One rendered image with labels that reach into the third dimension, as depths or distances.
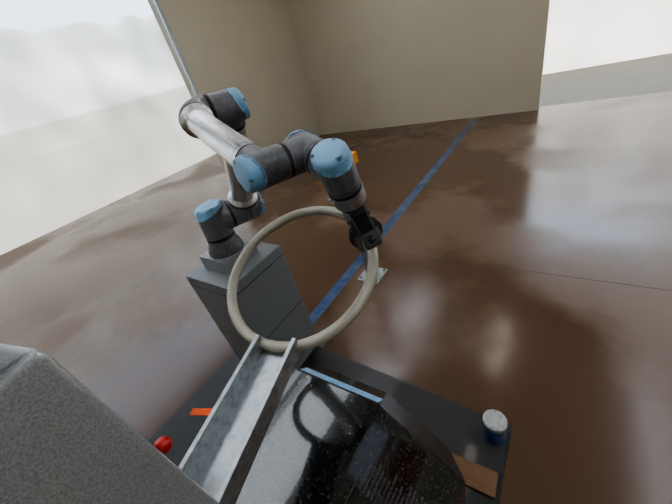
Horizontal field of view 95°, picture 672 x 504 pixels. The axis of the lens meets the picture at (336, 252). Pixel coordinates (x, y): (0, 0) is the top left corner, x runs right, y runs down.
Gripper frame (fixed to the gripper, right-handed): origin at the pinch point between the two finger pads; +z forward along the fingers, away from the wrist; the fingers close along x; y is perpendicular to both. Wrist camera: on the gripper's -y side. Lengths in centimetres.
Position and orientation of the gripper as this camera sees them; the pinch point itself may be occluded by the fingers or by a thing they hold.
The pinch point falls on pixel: (371, 246)
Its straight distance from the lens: 97.0
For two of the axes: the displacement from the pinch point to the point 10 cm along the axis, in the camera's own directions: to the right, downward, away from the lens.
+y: -3.2, -7.2, 6.2
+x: -8.9, 4.6, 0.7
